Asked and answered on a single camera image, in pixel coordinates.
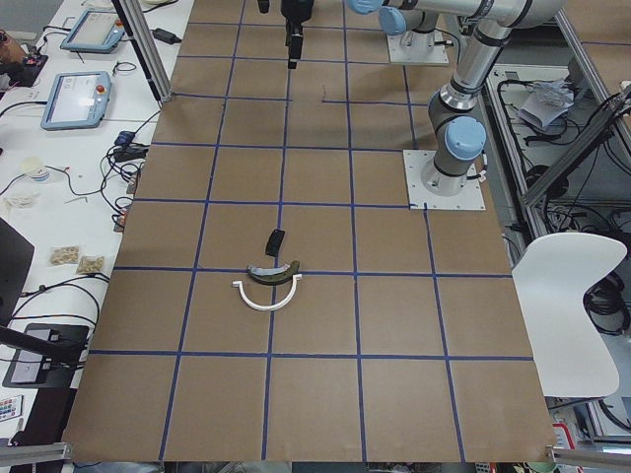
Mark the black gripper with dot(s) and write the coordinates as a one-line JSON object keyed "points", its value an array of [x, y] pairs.
{"points": [[296, 11]]}

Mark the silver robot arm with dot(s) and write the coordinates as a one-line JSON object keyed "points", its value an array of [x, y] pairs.
{"points": [[395, 17], [460, 137]]}

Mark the black power adapter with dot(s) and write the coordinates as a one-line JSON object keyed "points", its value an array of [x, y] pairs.
{"points": [[165, 36]]}

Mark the blue teach pendant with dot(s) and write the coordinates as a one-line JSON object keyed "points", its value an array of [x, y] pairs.
{"points": [[77, 101], [94, 32]]}

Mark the black brake pad plate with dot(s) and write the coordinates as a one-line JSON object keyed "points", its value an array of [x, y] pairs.
{"points": [[274, 242]]}

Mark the olive brake shoe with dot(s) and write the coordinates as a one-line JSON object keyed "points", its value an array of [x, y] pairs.
{"points": [[274, 276]]}

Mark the white curved plastic part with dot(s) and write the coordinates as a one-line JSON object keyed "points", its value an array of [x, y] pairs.
{"points": [[269, 299]]}

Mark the white chair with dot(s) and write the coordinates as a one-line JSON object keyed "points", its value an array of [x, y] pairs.
{"points": [[551, 280]]}

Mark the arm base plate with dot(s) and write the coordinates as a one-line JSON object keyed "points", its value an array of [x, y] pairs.
{"points": [[428, 189], [413, 48]]}

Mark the aluminium frame post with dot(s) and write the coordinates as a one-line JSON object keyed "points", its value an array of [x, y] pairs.
{"points": [[139, 33]]}

